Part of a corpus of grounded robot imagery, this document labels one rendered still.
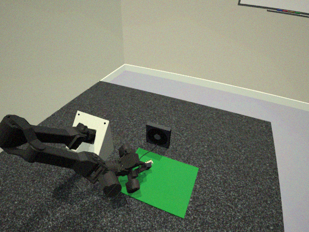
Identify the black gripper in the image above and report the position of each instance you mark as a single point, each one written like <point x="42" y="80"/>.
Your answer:
<point x="133" y="184"/>

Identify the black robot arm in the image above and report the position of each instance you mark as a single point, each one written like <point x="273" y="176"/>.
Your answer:
<point x="16" y="131"/>

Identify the green circuit board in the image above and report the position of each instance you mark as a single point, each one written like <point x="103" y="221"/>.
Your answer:
<point x="167" y="185"/>

